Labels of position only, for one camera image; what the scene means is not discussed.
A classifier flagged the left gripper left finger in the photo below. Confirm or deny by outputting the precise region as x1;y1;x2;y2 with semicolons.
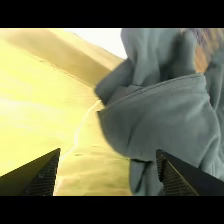
0;147;62;197

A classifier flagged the grey garment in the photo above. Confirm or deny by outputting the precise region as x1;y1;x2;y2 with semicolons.
94;27;224;197

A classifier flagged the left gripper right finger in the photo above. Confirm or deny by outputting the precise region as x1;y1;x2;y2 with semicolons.
155;148;224;197

